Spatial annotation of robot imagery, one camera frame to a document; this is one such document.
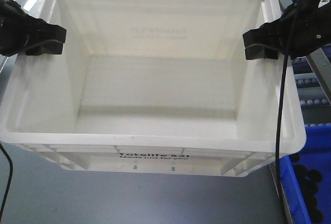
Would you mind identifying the black cable left side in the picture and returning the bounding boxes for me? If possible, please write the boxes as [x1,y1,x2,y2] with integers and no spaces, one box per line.
[0,143,14,219]

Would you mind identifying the blue bin with black discs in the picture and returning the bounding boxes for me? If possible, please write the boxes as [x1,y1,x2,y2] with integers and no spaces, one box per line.
[280,123,330,223]

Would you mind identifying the black cable right side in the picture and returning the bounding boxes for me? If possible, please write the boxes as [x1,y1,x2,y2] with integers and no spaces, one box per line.
[275,6,298,196]

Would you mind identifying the white plastic tote bin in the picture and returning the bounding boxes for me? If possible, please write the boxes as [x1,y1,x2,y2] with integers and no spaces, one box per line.
[0,0,308,178]

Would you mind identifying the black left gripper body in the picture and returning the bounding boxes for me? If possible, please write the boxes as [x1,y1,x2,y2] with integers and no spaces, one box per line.
[1,0,48,56]

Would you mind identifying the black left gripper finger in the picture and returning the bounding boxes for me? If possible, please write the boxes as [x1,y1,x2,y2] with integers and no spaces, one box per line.
[38,23,67,43]
[25,40,64,55]

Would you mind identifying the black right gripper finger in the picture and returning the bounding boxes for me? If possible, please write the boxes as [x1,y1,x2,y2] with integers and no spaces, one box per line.
[245,46,278,60]
[243,23,271,47]

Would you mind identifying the black cable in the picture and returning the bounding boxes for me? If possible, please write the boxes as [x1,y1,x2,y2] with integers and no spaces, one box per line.
[0,143,14,219]
[275,6,298,196]

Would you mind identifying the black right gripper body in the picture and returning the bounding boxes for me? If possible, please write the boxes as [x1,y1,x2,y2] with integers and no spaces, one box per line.
[276,0,330,57]

